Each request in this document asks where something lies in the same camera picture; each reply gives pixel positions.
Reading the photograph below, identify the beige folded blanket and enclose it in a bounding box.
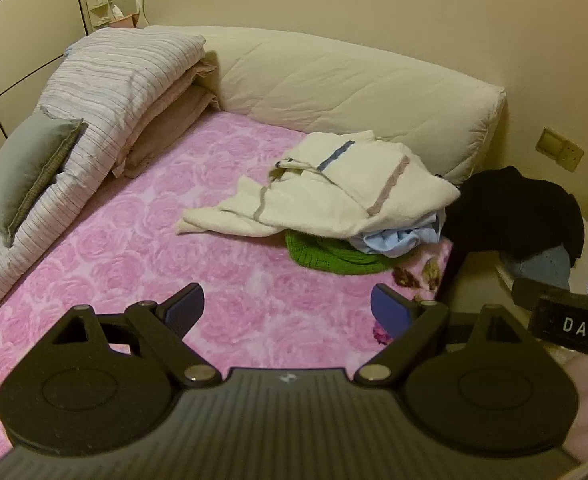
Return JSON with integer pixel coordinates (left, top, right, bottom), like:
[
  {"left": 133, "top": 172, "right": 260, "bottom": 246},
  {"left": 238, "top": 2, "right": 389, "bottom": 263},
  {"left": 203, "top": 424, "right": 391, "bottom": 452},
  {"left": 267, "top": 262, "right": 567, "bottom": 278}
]
[{"left": 111, "top": 57, "right": 222, "bottom": 178}]

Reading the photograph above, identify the striped folded quilt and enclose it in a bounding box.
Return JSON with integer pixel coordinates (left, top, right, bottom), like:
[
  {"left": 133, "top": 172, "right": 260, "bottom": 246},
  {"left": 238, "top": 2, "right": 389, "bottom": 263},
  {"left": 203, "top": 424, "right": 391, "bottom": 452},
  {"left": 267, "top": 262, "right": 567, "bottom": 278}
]
[{"left": 0, "top": 27, "right": 209, "bottom": 333}]

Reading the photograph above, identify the cream towel with stripes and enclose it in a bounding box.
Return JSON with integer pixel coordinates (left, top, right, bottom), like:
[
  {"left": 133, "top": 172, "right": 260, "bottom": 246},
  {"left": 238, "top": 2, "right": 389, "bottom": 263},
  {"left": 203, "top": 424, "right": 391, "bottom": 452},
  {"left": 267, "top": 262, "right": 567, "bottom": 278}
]
[{"left": 174, "top": 130, "right": 462, "bottom": 241}]

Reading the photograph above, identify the black garment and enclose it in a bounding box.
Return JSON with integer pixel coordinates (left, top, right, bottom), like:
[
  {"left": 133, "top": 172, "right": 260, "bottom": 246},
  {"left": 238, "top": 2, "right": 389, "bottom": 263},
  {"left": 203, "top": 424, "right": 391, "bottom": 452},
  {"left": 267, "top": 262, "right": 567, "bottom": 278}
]
[{"left": 436, "top": 166, "right": 587, "bottom": 306}]

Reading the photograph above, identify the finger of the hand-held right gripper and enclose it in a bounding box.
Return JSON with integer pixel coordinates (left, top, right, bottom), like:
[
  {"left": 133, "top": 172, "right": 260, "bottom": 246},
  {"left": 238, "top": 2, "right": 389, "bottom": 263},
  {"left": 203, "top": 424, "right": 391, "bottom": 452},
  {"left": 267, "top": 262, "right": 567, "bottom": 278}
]
[{"left": 511, "top": 276, "right": 577, "bottom": 313}]

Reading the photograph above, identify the blue denim garment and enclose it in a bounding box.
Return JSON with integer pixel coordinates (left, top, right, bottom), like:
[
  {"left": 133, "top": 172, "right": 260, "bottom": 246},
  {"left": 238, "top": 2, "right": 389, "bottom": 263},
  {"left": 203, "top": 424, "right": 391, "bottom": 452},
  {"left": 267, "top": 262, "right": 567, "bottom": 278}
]
[{"left": 501, "top": 245, "right": 574, "bottom": 291}]

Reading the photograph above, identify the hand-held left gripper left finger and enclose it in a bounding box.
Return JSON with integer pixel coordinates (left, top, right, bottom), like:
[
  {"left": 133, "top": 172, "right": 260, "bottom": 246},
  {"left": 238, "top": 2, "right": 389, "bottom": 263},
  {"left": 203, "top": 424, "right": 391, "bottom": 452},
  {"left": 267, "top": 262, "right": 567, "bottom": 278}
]
[{"left": 49, "top": 282, "right": 222, "bottom": 388}]

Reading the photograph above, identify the cream long bolster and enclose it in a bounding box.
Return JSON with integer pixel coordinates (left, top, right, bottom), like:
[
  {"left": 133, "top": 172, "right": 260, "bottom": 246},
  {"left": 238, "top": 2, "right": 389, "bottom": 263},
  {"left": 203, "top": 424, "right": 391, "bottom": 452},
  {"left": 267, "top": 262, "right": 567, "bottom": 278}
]
[{"left": 144, "top": 25, "right": 507, "bottom": 186}]

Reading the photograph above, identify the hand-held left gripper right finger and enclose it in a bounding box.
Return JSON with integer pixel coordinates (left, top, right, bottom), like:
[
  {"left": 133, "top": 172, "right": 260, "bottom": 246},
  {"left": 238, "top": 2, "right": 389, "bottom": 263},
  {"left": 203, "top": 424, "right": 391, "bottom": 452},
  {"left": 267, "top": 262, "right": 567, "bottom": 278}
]
[{"left": 355, "top": 282, "right": 532, "bottom": 388}]

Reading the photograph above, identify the cream wardrobe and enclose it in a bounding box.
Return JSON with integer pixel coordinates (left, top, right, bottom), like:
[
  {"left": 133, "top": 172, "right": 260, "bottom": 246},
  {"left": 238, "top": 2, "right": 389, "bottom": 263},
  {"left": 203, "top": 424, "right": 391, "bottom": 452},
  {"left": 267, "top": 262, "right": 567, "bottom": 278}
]
[{"left": 0, "top": 0, "right": 92, "bottom": 141}]

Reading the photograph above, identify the light blue garment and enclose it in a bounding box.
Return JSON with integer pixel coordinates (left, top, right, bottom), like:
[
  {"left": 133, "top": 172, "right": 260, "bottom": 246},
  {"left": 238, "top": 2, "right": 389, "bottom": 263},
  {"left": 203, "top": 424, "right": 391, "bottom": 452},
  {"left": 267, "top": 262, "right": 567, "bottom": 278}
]
[{"left": 349, "top": 210, "right": 447, "bottom": 258}]

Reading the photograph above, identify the wall socket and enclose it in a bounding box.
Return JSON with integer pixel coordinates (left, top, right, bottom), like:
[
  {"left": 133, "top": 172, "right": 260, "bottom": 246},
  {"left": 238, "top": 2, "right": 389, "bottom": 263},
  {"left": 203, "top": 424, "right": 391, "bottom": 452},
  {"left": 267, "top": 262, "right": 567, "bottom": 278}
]
[{"left": 534, "top": 127, "right": 585, "bottom": 172}]

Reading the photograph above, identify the pink tissue box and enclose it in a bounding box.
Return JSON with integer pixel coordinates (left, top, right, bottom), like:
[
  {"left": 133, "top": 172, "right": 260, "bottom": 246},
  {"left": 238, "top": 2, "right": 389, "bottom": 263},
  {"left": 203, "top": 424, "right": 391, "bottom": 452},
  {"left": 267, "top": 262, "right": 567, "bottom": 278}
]
[{"left": 108, "top": 6, "right": 136, "bottom": 30}]

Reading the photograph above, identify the green knit garment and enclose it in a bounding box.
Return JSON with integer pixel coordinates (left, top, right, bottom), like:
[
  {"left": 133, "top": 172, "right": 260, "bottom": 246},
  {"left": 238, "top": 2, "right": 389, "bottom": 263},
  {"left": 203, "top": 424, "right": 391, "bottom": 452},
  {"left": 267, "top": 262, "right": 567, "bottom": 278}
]
[{"left": 285, "top": 229, "right": 399, "bottom": 276}]

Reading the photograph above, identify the pink rose blanket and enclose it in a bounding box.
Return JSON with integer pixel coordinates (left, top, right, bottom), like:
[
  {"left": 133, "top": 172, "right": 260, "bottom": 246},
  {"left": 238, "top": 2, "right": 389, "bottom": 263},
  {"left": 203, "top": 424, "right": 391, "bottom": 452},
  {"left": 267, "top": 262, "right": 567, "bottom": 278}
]
[{"left": 0, "top": 110, "right": 454, "bottom": 461}]

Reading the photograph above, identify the grey cushion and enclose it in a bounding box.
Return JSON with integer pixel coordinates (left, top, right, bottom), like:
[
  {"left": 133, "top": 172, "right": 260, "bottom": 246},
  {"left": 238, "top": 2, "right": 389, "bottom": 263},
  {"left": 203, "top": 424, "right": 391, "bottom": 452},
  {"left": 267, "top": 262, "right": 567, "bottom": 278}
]
[{"left": 0, "top": 110, "right": 85, "bottom": 248}]

